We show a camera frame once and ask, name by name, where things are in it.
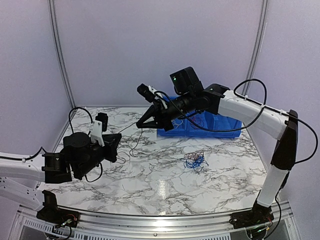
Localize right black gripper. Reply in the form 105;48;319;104
136;90;196;131

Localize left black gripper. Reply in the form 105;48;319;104
76;133;121;178

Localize dark brown wire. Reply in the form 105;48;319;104
116;122;143;165

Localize red wires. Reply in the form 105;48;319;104
187;113;205;129

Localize coloured wire bundle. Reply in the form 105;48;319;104
181;150;210;173

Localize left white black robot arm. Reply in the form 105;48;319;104
0;132;122;223

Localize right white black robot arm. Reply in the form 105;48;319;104
136;66;298;224

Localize left blue storage bin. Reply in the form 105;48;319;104
157;118;187;137

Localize right blue storage bin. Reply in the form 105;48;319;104
205;112;242;139

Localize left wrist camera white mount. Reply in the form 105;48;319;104
90;112;109;147

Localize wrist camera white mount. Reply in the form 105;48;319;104
137;83;167;108
90;112;109;147

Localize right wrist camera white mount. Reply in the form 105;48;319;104
137;83;167;108

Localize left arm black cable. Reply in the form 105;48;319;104
68;107;105;183

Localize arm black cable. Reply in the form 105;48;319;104
68;107;105;183
153;79;318;165

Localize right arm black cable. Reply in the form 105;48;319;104
153;79;318;165

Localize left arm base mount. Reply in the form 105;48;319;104
36;207;80;228

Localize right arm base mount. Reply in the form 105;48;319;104
229;208;274;229

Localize left aluminium corner post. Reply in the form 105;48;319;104
47;0;76;109

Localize aluminium corner post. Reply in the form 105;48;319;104
47;0;76;109
245;0;270;80

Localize right aluminium corner post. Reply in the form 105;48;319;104
245;0;270;80

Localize aluminium front rail frame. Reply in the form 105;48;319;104
7;197;305;240

